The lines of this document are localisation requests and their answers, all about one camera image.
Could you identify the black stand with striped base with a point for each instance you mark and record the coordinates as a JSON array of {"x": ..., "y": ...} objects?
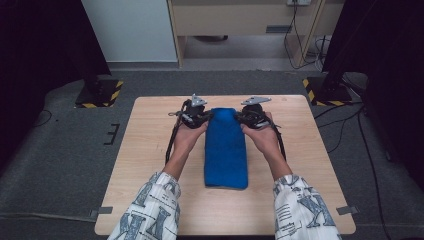
[
  {"x": 98, "y": 93},
  {"x": 328, "y": 91}
]

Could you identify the person's right hand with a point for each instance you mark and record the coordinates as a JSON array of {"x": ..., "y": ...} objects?
[{"x": 266, "y": 140}]

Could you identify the grey tape piece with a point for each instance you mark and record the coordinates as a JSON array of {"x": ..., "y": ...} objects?
[
  {"x": 347, "y": 210},
  {"x": 101, "y": 211}
]

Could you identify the black curtain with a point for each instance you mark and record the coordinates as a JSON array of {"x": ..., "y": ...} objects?
[
  {"x": 383, "y": 50},
  {"x": 40, "y": 50}
]

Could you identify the blue towel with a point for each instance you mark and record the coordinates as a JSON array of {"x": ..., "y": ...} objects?
[{"x": 226, "y": 153}]

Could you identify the white cabinet panel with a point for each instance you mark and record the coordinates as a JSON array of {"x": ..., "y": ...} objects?
[{"x": 130, "y": 30}]

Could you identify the wooden desk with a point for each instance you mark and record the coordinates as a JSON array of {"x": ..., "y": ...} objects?
[{"x": 233, "y": 18}]

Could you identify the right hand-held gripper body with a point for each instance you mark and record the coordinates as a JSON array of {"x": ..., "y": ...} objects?
[{"x": 255, "y": 115}]

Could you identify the person's left hand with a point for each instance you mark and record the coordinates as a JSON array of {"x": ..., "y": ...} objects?
[{"x": 186, "y": 140}]

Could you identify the white power strip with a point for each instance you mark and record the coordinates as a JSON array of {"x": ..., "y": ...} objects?
[{"x": 298, "y": 2}]

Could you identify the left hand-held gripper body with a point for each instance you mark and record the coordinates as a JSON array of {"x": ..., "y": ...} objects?
[{"x": 193, "y": 115}]

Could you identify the grey desk vent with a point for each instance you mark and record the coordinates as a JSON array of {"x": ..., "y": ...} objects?
[{"x": 278, "y": 29}]

